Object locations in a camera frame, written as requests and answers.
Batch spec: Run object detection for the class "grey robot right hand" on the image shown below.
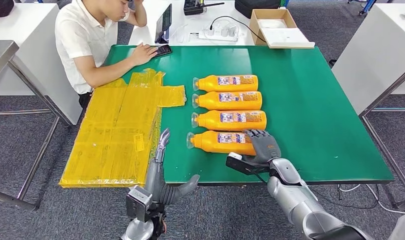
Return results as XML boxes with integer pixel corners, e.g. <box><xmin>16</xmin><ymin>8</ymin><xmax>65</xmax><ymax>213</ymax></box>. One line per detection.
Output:
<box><xmin>242</xmin><ymin>129</ymin><xmax>282</xmax><ymax>166</ymax></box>

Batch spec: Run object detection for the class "seated person's right hand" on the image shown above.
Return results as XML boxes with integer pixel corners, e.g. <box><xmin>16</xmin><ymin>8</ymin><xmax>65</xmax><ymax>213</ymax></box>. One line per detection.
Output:
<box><xmin>129</xmin><ymin>43</ymin><xmax>159</xmax><ymax>66</ymax></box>

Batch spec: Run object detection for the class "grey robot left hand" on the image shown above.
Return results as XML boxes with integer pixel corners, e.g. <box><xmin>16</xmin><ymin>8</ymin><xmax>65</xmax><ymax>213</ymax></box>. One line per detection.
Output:
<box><xmin>143</xmin><ymin>128</ymin><xmax>201</xmax><ymax>206</ymax></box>

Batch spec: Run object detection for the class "black smartphone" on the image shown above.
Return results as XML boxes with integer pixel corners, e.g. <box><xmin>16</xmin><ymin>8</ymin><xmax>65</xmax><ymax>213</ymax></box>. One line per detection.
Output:
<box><xmin>152</xmin><ymin>44</ymin><xmax>173</xmax><ymax>58</ymax></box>

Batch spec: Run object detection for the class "orange detergent bottle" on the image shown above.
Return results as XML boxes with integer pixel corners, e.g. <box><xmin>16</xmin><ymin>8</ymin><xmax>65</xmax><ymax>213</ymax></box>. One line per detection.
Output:
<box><xmin>185</xmin><ymin>130</ymin><xmax>258</xmax><ymax>157</ymax></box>
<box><xmin>190</xmin><ymin>110</ymin><xmax>267</xmax><ymax>132</ymax></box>
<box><xmin>191</xmin><ymin>91</ymin><xmax>263</xmax><ymax>111</ymax></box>
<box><xmin>192</xmin><ymin>74</ymin><xmax>259</xmax><ymax>93</ymax></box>

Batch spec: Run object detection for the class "black tablet on stand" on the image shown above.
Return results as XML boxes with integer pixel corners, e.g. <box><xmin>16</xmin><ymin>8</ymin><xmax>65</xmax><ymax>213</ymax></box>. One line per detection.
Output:
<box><xmin>155</xmin><ymin>3</ymin><xmax>173</xmax><ymax>45</ymax></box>

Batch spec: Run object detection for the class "seated person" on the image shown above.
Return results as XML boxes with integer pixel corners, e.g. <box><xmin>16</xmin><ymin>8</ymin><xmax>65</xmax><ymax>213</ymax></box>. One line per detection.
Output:
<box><xmin>54</xmin><ymin>0</ymin><xmax>159</xmax><ymax>110</ymax></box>

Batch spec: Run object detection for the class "yellow taped cardboard sheet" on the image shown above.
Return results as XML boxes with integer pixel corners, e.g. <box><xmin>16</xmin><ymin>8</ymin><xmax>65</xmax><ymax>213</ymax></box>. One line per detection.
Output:
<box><xmin>58</xmin><ymin>67</ymin><xmax>187</xmax><ymax>189</ymax></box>

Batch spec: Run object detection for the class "black radio device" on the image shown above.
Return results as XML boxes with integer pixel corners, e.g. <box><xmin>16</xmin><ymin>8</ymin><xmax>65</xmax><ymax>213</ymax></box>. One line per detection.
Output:
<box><xmin>183</xmin><ymin>0</ymin><xmax>225</xmax><ymax>16</ymax></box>

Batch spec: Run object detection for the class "white power strip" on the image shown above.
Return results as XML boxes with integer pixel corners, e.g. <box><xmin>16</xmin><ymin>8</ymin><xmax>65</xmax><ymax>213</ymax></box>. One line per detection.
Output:
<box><xmin>198</xmin><ymin>25</ymin><xmax>239</xmax><ymax>43</ymax></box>

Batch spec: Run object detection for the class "white flat box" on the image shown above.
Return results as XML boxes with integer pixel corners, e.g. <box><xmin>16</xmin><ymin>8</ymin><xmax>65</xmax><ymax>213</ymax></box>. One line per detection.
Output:
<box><xmin>260</xmin><ymin>27</ymin><xmax>315</xmax><ymax>47</ymax></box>

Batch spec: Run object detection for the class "white cabinet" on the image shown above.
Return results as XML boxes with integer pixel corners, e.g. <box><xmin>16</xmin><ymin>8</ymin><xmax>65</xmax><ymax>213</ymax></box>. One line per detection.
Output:
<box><xmin>0</xmin><ymin>3</ymin><xmax>83</xmax><ymax>126</ymax></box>
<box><xmin>331</xmin><ymin>3</ymin><xmax>405</xmax><ymax>115</ymax></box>

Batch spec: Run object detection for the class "brown cardboard box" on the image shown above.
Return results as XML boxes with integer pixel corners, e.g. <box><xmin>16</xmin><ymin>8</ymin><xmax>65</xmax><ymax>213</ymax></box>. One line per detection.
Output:
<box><xmin>249</xmin><ymin>8</ymin><xmax>315</xmax><ymax>50</ymax></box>

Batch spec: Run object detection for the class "black carrying case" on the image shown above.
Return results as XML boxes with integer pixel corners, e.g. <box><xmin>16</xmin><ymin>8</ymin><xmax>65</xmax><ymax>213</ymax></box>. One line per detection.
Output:
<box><xmin>234</xmin><ymin>0</ymin><xmax>282</xmax><ymax>19</ymax></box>

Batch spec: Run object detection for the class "white rounded device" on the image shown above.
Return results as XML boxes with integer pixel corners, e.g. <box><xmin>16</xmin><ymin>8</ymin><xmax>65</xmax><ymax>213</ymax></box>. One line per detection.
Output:
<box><xmin>257</xmin><ymin>18</ymin><xmax>287</xmax><ymax>29</ymax></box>

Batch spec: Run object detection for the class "stainless steel table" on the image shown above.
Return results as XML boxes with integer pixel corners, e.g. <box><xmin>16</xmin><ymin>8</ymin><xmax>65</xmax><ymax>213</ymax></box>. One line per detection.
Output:
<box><xmin>0</xmin><ymin>40</ymin><xmax>73</xmax><ymax>211</ymax></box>

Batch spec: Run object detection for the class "black bag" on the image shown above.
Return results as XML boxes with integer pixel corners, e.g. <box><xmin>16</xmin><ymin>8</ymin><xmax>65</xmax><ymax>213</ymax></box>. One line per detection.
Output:
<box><xmin>0</xmin><ymin>0</ymin><xmax>15</xmax><ymax>22</ymax></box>

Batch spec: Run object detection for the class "pale grey panel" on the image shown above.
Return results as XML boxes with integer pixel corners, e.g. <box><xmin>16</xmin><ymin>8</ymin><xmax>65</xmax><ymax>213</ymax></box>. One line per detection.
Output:
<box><xmin>387</xmin><ymin>213</ymin><xmax>405</xmax><ymax>240</ymax></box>

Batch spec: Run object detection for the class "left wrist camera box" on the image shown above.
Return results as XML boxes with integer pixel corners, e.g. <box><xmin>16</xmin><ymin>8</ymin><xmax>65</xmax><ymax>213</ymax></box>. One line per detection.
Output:
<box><xmin>125</xmin><ymin>185</ymin><xmax>154</xmax><ymax>223</ymax></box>

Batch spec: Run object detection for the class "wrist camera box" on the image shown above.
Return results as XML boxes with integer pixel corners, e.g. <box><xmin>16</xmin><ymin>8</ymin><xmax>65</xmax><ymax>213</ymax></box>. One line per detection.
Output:
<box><xmin>225</xmin><ymin>152</ymin><xmax>270</xmax><ymax>176</ymax></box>
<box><xmin>125</xmin><ymin>185</ymin><xmax>154</xmax><ymax>223</ymax></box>

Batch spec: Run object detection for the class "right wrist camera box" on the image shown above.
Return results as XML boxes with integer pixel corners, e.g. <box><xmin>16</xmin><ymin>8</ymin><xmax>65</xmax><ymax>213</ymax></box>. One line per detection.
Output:
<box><xmin>225</xmin><ymin>152</ymin><xmax>270</xmax><ymax>176</ymax></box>

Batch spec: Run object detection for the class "thin white desk cable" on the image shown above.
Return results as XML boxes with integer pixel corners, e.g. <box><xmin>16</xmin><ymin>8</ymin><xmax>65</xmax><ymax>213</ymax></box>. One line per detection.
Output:
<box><xmin>169</xmin><ymin>23</ymin><xmax>200</xmax><ymax>44</ymax></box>

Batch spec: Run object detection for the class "black power cable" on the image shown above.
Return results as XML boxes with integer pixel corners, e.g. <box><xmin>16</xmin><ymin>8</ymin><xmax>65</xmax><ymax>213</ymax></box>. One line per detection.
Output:
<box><xmin>209</xmin><ymin>15</ymin><xmax>267</xmax><ymax>44</ymax></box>

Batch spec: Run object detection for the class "black floor cable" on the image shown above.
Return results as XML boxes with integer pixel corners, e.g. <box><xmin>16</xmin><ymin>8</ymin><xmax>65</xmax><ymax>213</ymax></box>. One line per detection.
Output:
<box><xmin>336</xmin><ymin>183</ymin><xmax>379</xmax><ymax>210</ymax></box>

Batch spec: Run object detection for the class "white floor cable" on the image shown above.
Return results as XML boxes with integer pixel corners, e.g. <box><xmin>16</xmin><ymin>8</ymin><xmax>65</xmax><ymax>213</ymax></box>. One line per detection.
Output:
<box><xmin>338</xmin><ymin>183</ymin><xmax>405</xmax><ymax>215</ymax></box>

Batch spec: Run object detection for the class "steel table frame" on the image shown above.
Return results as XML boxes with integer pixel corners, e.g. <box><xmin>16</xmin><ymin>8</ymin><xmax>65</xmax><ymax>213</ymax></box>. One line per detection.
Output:
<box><xmin>358</xmin><ymin>64</ymin><xmax>405</xmax><ymax>210</ymax></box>

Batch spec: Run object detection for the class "blue metal frame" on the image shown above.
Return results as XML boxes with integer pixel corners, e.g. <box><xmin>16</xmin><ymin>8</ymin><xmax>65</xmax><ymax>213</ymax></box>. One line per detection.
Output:
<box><xmin>346</xmin><ymin>0</ymin><xmax>377</xmax><ymax>16</ymax></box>

